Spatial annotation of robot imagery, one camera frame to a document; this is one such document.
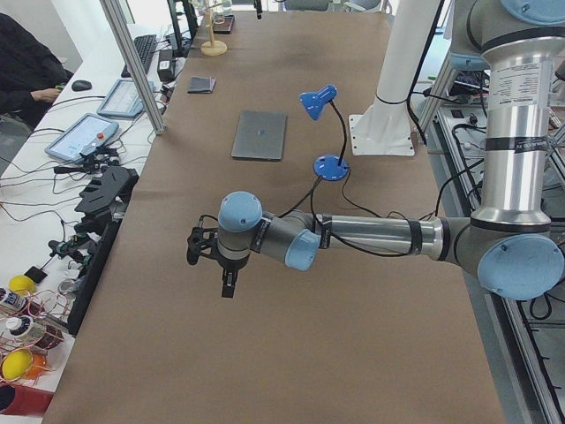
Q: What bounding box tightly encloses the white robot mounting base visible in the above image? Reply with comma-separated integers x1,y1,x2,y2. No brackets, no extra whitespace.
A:
349,114,415,156

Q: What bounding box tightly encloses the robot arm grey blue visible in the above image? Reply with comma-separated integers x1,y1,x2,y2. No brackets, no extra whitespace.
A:
205,1,564,300

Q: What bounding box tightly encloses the wooden stand with round base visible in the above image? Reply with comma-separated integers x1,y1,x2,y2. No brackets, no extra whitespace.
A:
192,0,228,57

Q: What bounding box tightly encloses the black tool holder rack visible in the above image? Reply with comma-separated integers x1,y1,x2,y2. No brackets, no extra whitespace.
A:
67,166,139,337

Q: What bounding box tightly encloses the far teach pendant tablet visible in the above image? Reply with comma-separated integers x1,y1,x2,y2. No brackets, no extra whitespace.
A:
96,78,144,119

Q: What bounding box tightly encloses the teach pendant tablet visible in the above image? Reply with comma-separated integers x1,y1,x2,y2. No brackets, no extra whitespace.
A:
96,78,144,119
44,113,119,162

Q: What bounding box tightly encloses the black computer keyboard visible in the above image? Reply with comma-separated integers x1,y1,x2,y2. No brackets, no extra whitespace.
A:
133,34,157,73

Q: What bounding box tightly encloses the yellow ball upper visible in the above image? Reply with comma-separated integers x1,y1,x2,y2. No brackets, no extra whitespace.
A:
8,275,36,296

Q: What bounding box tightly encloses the seated person in black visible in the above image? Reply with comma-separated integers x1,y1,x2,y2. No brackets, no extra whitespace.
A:
1,13,73,128

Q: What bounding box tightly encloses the black power adapter box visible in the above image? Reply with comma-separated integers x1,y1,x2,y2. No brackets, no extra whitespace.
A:
157,49,177,82

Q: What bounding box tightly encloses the folded grey cloth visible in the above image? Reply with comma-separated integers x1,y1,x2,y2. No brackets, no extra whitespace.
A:
187,76,216,94

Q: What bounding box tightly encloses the black computer mouse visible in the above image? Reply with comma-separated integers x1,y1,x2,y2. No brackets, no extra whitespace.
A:
71,79,92,92

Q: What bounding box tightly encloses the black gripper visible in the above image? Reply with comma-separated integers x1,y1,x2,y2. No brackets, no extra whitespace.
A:
219,258,248,299

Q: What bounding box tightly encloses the aluminium frame post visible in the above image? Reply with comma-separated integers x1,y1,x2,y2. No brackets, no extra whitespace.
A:
100,0,165,136

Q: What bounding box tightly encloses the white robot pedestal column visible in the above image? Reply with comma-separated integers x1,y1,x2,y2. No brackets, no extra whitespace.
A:
374,1,443,117

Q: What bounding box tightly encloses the copper wire basket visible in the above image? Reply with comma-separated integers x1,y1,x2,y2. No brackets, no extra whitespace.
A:
1,288,74,390

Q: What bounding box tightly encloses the black lamp power cable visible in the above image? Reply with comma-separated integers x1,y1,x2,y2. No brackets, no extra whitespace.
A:
277,174,442,222

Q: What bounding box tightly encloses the black box at table edge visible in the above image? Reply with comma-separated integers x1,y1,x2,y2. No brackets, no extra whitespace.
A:
213,15,235,34

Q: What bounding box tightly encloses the red tray at corner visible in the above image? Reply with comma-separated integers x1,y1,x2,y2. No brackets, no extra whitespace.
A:
1,384,54,417

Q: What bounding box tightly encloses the blue desk lamp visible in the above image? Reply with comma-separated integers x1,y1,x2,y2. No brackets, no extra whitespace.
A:
298,84,351,183

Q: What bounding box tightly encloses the near teach pendant tablet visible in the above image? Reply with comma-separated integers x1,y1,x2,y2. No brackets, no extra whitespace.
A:
44,113,119,162

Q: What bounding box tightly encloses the grey laptop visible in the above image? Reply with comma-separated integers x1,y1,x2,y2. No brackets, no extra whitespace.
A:
231,110,287,161

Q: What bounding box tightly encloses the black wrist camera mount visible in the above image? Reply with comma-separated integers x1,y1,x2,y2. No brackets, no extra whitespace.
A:
186,214,219,266

